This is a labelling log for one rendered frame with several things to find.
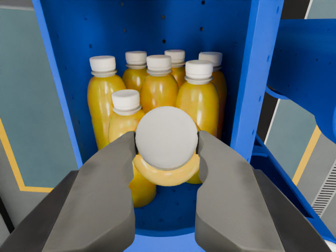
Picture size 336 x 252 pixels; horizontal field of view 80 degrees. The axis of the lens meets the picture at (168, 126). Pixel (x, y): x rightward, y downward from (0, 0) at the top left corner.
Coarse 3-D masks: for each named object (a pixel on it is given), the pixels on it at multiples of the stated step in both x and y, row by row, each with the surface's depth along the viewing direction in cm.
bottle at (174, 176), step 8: (136, 160) 16; (144, 160) 15; (192, 160) 15; (136, 168) 17; (144, 168) 15; (152, 168) 15; (160, 168) 14; (168, 168) 14; (176, 168) 14; (184, 168) 15; (192, 168) 16; (144, 176) 17; (152, 176) 16; (160, 176) 15; (168, 176) 15; (176, 176) 15; (184, 176) 16; (192, 176) 18; (160, 184) 17; (168, 184) 17; (176, 184) 17
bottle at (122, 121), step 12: (132, 108) 29; (120, 120) 28; (132, 120) 29; (108, 132) 30; (120, 132) 29; (132, 180) 32; (144, 180) 33; (132, 192) 33; (144, 192) 34; (144, 204) 35
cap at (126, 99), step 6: (120, 90) 30; (126, 90) 30; (132, 90) 30; (114, 96) 28; (120, 96) 28; (126, 96) 28; (132, 96) 28; (138, 96) 29; (114, 102) 28; (120, 102) 28; (126, 102) 28; (132, 102) 28; (138, 102) 29; (120, 108) 28; (126, 108) 28
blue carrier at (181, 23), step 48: (48, 0) 25; (96, 0) 33; (144, 0) 37; (192, 0) 36; (240, 0) 31; (48, 48) 24; (96, 48) 35; (144, 48) 40; (192, 48) 40; (240, 48) 32; (240, 96) 20; (240, 144) 23; (192, 192) 38; (144, 240) 26; (192, 240) 26
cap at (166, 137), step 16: (160, 112) 13; (176, 112) 13; (144, 128) 12; (160, 128) 12; (176, 128) 12; (192, 128) 12; (144, 144) 12; (160, 144) 12; (176, 144) 12; (192, 144) 12; (160, 160) 12; (176, 160) 12
